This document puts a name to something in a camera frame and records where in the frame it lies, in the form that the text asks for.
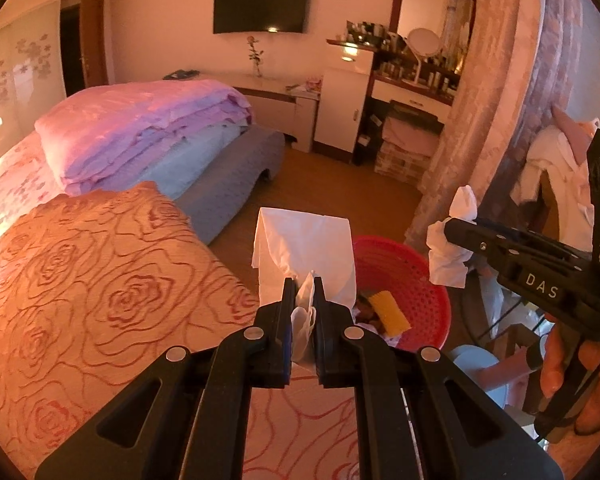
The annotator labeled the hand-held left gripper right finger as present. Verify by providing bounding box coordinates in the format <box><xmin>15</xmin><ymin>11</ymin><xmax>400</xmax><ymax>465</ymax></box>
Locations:
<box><xmin>312</xmin><ymin>276</ymin><xmax>563</xmax><ymax>480</ymax></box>

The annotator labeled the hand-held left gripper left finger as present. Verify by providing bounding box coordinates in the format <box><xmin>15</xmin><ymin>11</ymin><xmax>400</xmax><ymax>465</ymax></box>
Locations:
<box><xmin>35</xmin><ymin>276</ymin><xmax>297</xmax><ymax>480</ymax></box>

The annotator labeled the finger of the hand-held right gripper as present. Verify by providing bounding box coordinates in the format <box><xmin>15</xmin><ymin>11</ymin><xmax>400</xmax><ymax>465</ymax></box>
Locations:
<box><xmin>445</xmin><ymin>217</ymin><xmax>572</xmax><ymax>262</ymax></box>
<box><xmin>444</xmin><ymin>229</ymin><xmax>532</xmax><ymax>279</ymax></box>

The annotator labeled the white tissue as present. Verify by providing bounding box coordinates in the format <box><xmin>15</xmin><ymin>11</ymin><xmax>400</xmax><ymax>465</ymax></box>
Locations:
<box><xmin>426</xmin><ymin>185</ymin><xmax>480</xmax><ymax>289</ymax></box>
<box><xmin>251</xmin><ymin>206</ymin><xmax>358</xmax><ymax>366</ymax></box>

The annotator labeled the red plastic basket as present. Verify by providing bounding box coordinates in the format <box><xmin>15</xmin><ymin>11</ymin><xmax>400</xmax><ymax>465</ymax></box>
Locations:
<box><xmin>350</xmin><ymin>235</ymin><xmax>452</xmax><ymax>356</ymax></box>

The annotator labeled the yellow foam fruit net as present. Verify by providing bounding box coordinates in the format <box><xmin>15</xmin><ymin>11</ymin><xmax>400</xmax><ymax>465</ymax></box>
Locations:
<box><xmin>369</xmin><ymin>291</ymin><xmax>412</xmax><ymax>336</ymax></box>

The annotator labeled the person's right hand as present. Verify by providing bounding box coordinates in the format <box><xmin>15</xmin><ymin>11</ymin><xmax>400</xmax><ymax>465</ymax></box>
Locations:
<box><xmin>539</xmin><ymin>327</ymin><xmax>600</xmax><ymax>436</ymax></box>

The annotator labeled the wooden chair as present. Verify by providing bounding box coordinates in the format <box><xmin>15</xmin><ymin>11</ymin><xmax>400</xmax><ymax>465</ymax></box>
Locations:
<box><xmin>540</xmin><ymin>175</ymin><xmax>593</xmax><ymax>251</ymax></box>

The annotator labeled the white garment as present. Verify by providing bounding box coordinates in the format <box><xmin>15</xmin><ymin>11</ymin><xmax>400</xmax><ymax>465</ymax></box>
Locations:
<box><xmin>512</xmin><ymin>105</ymin><xmax>600</xmax><ymax>226</ymax></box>

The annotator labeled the patterned stool with pink cloth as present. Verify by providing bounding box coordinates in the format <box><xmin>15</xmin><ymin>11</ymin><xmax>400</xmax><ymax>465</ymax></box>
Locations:
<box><xmin>374</xmin><ymin>102</ymin><xmax>440</xmax><ymax>186</ymax></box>

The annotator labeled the pale blue round stool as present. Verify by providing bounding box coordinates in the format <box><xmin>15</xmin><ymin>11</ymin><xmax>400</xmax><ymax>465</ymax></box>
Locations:
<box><xmin>450</xmin><ymin>344</ymin><xmax>511</xmax><ymax>411</ymax></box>

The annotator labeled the pink lace curtain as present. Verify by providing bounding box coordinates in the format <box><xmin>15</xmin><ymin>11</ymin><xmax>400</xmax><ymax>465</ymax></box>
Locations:
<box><xmin>405</xmin><ymin>0</ymin><xmax>536</xmax><ymax>246</ymax></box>

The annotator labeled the black narrow bin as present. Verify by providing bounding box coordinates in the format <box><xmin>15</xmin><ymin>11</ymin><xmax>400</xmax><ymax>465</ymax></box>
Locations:
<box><xmin>354</xmin><ymin>115</ymin><xmax>381</xmax><ymax>167</ymax></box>

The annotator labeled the white dressing table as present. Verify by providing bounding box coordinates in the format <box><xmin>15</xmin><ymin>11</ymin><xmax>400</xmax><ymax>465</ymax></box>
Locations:
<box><xmin>355</xmin><ymin>67</ymin><xmax>456</xmax><ymax>171</ymax></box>

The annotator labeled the grey-blue bed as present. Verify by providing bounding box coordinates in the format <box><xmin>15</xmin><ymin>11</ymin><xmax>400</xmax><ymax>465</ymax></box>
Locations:
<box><xmin>0</xmin><ymin>125</ymin><xmax>287</xmax><ymax>246</ymax></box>

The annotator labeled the tall white cabinet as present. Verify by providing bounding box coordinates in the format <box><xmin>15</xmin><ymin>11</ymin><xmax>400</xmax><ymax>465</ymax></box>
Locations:
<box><xmin>314</xmin><ymin>39</ymin><xmax>376</xmax><ymax>153</ymax></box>

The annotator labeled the round white makeup mirror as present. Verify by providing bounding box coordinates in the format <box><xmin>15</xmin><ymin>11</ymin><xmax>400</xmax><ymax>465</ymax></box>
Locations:
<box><xmin>406</xmin><ymin>27</ymin><xmax>443</xmax><ymax>86</ymax></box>

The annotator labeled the dark patterned curtain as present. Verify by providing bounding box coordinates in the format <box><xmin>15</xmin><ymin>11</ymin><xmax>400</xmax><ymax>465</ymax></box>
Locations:
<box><xmin>480</xmin><ymin>0</ymin><xmax>600</xmax><ymax>211</ymax></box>

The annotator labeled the pale blue folded quilt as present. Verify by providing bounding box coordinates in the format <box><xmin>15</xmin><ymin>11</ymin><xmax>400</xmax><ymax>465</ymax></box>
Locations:
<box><xmin>107</xmin><ymin>122</ymin><xmax>253</xmax><ymax>201</ymax></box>

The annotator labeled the row of cosmetic bottles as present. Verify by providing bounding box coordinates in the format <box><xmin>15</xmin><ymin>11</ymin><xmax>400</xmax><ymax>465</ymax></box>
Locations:
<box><xmin>345</xmin><ymin>20</ymin><xmax>463</xmax><ymax>93</ymax></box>

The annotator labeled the low white cabinet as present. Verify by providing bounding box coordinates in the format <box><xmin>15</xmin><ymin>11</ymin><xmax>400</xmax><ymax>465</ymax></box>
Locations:
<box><xmin>167</xmin><ymin>71</ymin><xmax>323</xmax><ymax>153</ymax></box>

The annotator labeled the pink folded quilt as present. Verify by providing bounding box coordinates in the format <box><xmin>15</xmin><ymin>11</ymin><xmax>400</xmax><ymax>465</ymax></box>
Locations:
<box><xmin>34</xmin><ymin>80</ymin><xmax>253</xmax><ymax>196</ymax></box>

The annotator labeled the rose in glass vase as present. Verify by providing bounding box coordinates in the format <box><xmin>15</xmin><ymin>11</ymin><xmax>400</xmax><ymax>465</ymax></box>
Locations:
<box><xmin>246</xmin><ymin>36</ymin><xmax>265</xmax><ymax>78</ymax></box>

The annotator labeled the brown wooden door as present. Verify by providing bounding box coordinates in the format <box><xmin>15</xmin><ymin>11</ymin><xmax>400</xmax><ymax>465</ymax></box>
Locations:
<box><xmin>79</xmin><ymin>0</ymin><xmax>113</xmax><ymax>88</ymax></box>

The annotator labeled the floral sliding-door wardrobe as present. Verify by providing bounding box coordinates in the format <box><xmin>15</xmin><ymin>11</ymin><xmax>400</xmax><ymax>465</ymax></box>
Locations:
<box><xmin>0</xmin><ymin>0</ymin><xmax>68</xmax><ymax>171</ymax></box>

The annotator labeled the wooden-framed wall mirror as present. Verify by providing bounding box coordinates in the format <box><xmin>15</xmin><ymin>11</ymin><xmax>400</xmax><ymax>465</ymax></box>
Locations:
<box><xmin>390</xmin><ymin>0</ymin><xmax>478</xmax><ymax>76</ymax></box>

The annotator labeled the wall-mounted black television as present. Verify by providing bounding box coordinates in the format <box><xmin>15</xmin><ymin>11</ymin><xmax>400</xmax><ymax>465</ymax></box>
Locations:
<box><xmin>213</xmin><ymin>0</ymin><xmax>309</xmax><ymax>35</ymax></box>

